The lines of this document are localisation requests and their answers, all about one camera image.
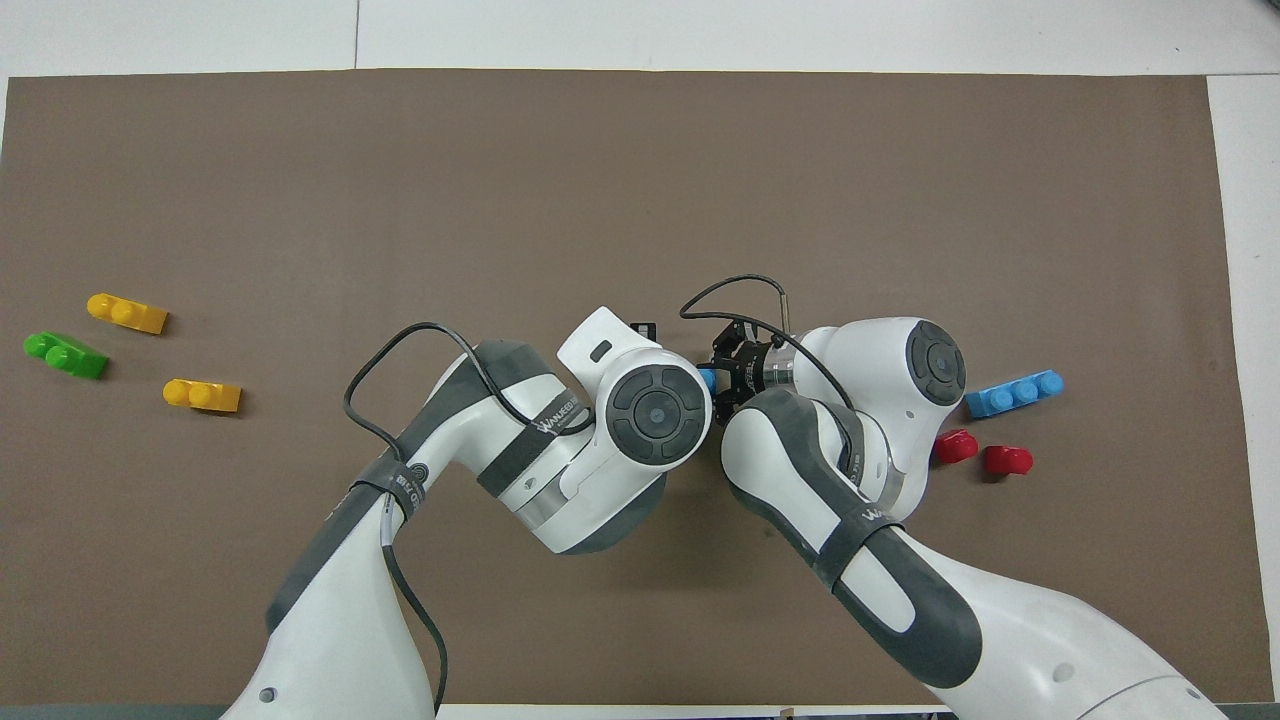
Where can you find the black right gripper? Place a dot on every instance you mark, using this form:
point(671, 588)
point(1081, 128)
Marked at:
point(750, 372)

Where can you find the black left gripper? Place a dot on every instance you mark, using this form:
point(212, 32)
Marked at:
point(646, 331)

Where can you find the blue three-stud toy brick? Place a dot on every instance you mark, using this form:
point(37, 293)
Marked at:
point(706, 380)
point(1013, 394)

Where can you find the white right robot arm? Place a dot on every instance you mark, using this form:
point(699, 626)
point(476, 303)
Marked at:
point(900, 580)

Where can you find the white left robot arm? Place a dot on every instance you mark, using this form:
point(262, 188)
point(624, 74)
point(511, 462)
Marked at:
point(330, 620)

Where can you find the brown table mat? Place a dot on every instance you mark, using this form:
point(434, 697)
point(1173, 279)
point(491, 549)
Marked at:
point(640, 180)

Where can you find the red single-stud toy brick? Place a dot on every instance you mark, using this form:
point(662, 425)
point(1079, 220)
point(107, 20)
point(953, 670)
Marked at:
point(958, 447)
point(1008, 461)

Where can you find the yellow two-stud toy brick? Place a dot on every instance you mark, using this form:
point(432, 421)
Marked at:
point(127, 313)
point(203, 396)

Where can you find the green two-stud toy brick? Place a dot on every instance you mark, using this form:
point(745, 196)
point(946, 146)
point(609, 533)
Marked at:
point(65, 355)

